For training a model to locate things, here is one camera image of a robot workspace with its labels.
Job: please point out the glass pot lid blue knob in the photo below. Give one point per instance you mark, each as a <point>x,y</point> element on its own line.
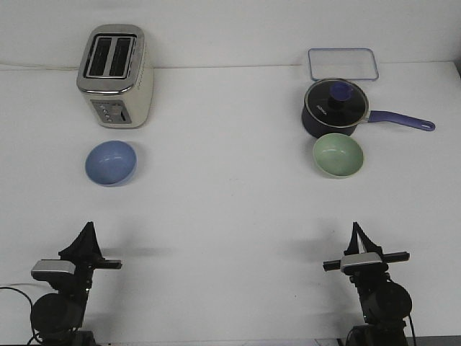
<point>336,102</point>

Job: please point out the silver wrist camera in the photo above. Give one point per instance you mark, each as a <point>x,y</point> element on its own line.
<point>357,260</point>
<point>47,269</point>

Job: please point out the clear container lid blue rim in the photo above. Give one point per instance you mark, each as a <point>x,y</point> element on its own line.
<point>355,64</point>

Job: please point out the blue bowl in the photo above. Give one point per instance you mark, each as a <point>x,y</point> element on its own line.
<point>111,163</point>

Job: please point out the cream silver toaster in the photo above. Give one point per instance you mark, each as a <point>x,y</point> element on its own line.
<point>116,77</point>

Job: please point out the green bowl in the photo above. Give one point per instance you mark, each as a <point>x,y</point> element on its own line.
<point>337,155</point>

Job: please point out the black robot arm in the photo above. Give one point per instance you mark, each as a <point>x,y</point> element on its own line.
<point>58,317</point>
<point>384,303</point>

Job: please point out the dark blue saucepan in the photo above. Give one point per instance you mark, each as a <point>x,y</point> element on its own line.
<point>317,129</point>

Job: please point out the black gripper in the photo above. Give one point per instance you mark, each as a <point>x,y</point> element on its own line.
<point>377,271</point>
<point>86,255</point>

